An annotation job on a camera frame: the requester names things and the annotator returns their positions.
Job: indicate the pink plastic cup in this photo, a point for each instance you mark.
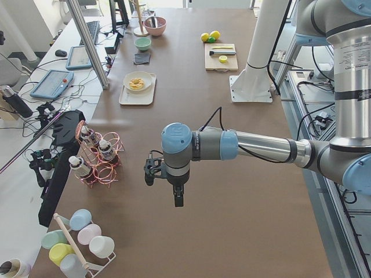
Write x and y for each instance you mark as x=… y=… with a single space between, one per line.
x=86 y=234

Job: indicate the computer mouse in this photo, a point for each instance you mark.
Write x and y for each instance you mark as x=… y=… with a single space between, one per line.
x=60 y=53

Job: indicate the tea bottle rack back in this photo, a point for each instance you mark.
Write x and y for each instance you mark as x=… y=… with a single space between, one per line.
x=89 y=137

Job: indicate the half lemon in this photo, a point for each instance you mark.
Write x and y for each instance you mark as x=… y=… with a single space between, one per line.
x=223 y=59

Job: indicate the teach pendant near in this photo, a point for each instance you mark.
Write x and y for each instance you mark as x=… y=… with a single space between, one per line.
x=52 y=84

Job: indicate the green bowl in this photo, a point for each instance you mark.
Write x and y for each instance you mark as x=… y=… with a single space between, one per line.
x=143 y=43

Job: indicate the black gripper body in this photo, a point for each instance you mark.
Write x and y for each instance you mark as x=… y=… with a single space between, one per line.
x=177 y=180

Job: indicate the yellow plastic knife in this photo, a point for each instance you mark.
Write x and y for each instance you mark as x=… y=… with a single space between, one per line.
x=222 y=47

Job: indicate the metal ice scoop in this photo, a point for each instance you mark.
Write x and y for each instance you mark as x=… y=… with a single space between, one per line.
x=152 y=22

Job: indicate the copper wire bottle rack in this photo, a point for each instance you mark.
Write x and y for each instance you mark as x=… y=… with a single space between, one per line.
x=103 y=172

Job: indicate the green plastic cup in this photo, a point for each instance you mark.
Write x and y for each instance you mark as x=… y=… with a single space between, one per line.
x=53 y=237

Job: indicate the white wire cup rack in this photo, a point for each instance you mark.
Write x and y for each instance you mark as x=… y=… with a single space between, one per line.
x=89 y=261

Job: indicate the white plastic cup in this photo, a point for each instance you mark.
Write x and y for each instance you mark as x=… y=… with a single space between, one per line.
x=102 y=246

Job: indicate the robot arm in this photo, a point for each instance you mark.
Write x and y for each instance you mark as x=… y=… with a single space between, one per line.
x=344 y=159

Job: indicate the black keyboard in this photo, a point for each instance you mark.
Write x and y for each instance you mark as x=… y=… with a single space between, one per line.
x=93 y=28

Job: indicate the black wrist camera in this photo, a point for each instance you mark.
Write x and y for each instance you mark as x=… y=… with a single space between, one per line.
x=154 y=168

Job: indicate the tea bottle rack front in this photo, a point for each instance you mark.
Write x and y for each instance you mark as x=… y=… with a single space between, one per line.
x=82 y=170

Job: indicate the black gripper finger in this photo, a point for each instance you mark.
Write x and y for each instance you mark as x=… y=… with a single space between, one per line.
x=178 y=192

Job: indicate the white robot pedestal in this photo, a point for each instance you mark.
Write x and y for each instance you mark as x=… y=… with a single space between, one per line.
x=253 y=83

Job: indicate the white round plate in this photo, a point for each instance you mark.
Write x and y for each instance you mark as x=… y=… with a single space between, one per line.
x=138 y=74

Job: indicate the black bar device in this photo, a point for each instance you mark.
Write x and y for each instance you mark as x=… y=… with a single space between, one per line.
x=64 y=136

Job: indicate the pink bowl with ice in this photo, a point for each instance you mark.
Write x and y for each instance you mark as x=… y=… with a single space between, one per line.
x=160 y=28

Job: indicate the yellow plastic cup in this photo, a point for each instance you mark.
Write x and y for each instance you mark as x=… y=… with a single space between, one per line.
x=59 y=251

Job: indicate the braided ring pastry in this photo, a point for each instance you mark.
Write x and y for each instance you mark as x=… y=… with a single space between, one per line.
x=136 y=83

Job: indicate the steel muddler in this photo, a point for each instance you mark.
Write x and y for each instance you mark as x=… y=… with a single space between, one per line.
x=222 y=52

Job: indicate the light blue plastic cup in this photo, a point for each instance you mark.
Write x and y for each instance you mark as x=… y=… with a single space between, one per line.
x=72 y=267

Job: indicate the lemon far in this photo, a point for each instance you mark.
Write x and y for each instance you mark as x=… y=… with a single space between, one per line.
x=215 y=34

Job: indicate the lemon near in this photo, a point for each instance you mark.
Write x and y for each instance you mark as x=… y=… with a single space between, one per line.
x=204 y=37

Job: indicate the black water bottle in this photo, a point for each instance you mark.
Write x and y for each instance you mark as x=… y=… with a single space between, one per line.
x=14 y=100

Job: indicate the wooden cup tree stand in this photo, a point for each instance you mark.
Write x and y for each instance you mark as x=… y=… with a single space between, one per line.
x=139 y=31

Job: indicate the grey folded cloth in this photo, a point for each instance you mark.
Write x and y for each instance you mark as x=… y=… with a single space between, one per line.
x=142 y=58

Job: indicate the tea bottle rack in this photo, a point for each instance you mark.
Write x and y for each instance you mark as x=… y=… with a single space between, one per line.
x=82 y=170
x=89 y=137
x=107 y=152

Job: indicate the cream serving tray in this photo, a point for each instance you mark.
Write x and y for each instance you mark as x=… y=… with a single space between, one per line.
x=143 y=95

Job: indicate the teach pendant far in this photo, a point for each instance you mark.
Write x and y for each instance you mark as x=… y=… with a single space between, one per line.
x=78 y=59

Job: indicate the teach pendant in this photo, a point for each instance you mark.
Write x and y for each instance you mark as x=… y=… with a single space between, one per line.
x=52 y=84
x=78 y=59

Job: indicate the aluminium frame post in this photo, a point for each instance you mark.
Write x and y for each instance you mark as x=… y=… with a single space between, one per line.
x=82 y=28

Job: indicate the wooden cutting board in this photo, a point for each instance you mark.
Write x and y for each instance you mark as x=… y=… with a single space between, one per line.
x=212 y=62

